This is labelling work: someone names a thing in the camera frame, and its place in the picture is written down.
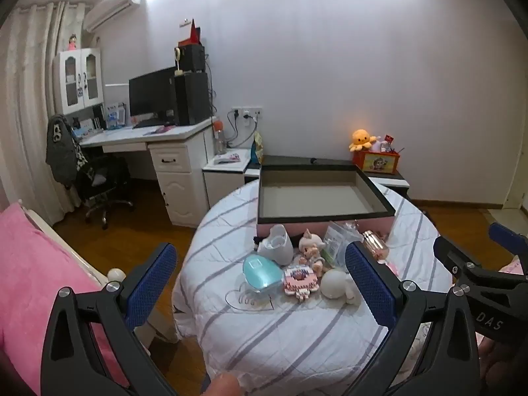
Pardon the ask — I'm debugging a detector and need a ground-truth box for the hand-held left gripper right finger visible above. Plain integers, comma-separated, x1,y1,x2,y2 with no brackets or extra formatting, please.
344,239,481,396

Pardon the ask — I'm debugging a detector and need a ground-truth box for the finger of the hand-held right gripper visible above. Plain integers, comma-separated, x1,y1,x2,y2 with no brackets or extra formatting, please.
489,223,528,253
433,236,475,293

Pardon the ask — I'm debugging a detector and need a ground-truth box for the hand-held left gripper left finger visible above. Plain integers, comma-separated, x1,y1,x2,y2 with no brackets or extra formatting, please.
40,242,178,396

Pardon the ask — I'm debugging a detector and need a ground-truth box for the white round figure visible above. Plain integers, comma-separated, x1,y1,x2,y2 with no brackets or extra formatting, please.
321,269,364,307

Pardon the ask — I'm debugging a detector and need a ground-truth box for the rose gold bottle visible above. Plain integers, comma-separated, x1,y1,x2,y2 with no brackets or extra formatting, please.
362,229,390,262

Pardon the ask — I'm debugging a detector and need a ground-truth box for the pink toy keychain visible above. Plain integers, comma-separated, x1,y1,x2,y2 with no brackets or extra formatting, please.
281,265,321,301

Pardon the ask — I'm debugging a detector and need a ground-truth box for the white plastic cup-shaped toy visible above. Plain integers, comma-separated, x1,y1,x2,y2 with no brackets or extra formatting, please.
258,224,294,265

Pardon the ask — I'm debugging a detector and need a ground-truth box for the pink box with black rim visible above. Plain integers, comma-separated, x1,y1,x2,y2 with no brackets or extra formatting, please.
256,163,397,240

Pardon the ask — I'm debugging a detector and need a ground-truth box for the person's right hand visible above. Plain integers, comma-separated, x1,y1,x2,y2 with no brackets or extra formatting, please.
476,332,528,386

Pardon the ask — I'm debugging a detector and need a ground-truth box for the person's left hand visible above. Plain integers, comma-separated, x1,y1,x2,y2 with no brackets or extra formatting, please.
205,372,242,396

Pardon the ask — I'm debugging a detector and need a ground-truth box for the lilac patterned quilt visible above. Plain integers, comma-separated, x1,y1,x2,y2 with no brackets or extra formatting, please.
497,256,528,277

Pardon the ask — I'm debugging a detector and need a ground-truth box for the clear plastic bag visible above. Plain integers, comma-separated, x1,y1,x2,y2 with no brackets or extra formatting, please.
324,220,364,269

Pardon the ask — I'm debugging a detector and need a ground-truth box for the white-haired doll figure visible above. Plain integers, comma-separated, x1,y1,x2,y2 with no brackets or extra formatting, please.
298,230,327,275

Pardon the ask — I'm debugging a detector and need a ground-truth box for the black and white TV stand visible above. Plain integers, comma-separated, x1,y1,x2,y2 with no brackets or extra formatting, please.
244,154,411,201

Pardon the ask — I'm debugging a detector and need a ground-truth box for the clear heart-shaped acrylic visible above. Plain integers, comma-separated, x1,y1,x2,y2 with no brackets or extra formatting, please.
225,282,275,310

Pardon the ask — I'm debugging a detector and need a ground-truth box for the teal egg-shaped case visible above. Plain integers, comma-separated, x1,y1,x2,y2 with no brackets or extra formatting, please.
243,253,285,298

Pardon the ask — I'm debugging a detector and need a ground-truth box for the red storage box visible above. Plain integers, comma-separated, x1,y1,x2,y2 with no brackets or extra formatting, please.
352,148,401,175

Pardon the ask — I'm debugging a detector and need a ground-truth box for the black office chair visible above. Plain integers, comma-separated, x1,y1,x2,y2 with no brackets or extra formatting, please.
76,154,135,229

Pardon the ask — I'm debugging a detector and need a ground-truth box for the pink blanket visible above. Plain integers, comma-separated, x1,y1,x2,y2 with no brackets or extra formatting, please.
0,203,128,388

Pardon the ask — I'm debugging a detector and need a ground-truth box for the white desk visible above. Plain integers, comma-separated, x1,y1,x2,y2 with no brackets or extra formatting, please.
78,115,215,228

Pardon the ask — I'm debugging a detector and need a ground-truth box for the small white cabinet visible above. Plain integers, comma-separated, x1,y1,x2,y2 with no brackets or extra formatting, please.
202,148,261,211

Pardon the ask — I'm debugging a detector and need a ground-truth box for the orange octopus plush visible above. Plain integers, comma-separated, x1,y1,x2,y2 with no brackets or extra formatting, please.
349,129,377,152

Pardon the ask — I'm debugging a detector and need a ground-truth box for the grey patterned jacket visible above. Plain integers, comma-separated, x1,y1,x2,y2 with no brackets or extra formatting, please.
45,115,89,185

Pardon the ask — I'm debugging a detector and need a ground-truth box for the orange-capped water bottle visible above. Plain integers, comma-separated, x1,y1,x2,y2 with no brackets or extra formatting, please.
212,118,227,155

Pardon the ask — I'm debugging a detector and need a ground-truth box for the colourful snack bag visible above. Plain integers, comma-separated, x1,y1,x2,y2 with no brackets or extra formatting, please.
250,131,265,165

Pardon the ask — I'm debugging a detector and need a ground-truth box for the blue white carton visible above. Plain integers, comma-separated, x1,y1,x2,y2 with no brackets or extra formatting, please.
105,103,126,128

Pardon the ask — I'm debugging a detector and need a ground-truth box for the black computer tower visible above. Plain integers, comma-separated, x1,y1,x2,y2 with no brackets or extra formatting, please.
174,72,212,126

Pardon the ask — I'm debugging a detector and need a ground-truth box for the black computer monitor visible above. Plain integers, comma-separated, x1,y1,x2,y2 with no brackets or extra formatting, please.
129,67,177,121

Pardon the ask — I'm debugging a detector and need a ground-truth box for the white glass-door cabinet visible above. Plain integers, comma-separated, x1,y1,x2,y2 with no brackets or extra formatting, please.
53,47,105,115

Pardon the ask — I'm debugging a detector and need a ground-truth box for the cream curtain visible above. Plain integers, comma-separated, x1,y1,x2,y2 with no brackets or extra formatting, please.
0,0,89,225

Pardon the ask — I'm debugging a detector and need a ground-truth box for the black speaker box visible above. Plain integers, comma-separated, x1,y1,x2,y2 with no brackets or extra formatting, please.
178,45,206,73

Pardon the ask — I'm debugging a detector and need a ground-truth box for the red triangular ornament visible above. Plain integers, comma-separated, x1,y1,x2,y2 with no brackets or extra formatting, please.
179,18,203,47

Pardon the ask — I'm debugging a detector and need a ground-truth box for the white air conditioner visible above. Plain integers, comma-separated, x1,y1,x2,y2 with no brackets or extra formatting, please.
83,0,147,31

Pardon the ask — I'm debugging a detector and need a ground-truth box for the white bed frame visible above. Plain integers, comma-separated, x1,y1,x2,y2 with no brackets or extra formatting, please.
18,200,180,343

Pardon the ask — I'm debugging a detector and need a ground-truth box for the black power cable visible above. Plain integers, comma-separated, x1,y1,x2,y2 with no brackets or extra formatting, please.
227,109,242,149

